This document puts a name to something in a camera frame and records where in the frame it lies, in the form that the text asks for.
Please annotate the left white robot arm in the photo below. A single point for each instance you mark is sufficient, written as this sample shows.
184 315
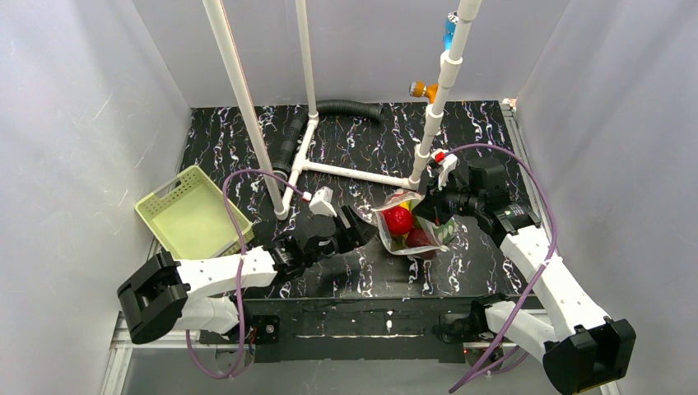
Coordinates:
166 294

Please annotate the blue clamp knob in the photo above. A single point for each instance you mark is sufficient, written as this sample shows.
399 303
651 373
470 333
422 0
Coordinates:
450 25

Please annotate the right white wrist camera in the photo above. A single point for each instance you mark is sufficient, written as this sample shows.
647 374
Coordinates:
446 163

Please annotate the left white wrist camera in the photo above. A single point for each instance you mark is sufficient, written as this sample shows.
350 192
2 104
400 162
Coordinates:
321 203

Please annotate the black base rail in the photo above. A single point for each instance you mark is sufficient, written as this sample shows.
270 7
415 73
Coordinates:
365 329

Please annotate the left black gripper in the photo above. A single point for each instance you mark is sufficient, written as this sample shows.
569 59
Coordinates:
342 232

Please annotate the orange clamp knob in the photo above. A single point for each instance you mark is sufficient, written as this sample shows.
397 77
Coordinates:
420 89

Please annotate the light green plastic basket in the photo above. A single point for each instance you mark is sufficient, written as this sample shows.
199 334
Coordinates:
188 217

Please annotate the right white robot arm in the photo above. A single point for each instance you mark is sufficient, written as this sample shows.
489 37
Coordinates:
580 346

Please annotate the clear polka dot zip bag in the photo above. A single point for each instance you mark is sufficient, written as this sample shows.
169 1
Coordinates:
441 236

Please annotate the white PVC pipe frame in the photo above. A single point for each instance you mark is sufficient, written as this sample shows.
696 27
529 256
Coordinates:
281 176

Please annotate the red fake apple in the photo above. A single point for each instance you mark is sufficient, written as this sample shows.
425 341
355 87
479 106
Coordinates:
399 220

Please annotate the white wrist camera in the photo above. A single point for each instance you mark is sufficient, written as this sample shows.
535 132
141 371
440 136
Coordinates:
321 203
446 163

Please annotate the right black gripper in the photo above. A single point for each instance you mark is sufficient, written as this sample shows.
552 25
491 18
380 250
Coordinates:
436 202

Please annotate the dark red fake fruit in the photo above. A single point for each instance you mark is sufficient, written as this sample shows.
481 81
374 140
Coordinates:
418 238

